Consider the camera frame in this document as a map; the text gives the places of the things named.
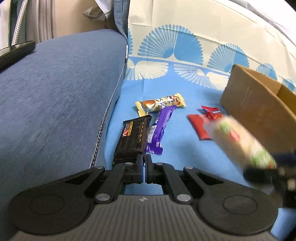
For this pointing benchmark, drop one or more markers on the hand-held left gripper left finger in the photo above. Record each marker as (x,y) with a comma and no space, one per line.
(140,168)

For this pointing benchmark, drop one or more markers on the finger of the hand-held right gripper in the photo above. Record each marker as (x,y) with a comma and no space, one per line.
(261,176)
(285,157)

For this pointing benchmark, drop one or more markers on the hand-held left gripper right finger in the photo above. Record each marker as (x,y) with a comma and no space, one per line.
(149,168)

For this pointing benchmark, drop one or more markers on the black snack bar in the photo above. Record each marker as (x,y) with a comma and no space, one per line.
(131,136)

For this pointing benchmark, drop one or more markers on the purple snack bar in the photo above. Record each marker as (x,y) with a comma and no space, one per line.
(159,129)

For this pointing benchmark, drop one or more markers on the clear rice cracker packet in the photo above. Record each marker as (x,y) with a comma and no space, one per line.
(235,139)

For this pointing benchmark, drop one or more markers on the brown cardboard box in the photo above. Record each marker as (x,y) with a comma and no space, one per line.
(249,104)

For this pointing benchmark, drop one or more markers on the plain red snack packet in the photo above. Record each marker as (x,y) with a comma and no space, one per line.
(198,126)

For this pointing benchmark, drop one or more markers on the yellow snack bar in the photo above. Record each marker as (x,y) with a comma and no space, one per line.
(161,103)

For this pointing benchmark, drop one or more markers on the red and blue snack packet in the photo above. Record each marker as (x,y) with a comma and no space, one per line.
(211,110)

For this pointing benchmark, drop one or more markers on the blue cream printed sheet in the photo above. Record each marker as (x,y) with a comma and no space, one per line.
(185,150)

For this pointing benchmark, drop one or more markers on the blue cushion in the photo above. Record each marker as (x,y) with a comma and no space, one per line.
(57,92)

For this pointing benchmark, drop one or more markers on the light blue cloth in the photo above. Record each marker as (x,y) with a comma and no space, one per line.
(279,23)

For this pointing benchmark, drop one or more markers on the black smartphone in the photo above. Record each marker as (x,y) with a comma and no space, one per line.
(13,53)

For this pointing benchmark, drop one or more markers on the grey curtain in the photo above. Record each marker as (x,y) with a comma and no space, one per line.
(57,18)

